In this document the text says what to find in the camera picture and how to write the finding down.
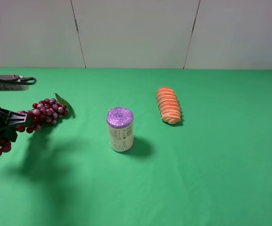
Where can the orange twisted bread loaf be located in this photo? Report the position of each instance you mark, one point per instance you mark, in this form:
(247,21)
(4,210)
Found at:
(168,105)

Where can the red plastic grape bunch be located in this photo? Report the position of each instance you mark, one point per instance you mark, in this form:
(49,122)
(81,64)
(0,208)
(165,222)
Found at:
(47,112)

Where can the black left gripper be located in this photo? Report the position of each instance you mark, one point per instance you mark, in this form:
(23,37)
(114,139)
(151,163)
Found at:
(9,120)

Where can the purple trash bag roll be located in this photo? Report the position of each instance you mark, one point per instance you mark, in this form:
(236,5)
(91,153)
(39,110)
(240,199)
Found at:
(120,128)

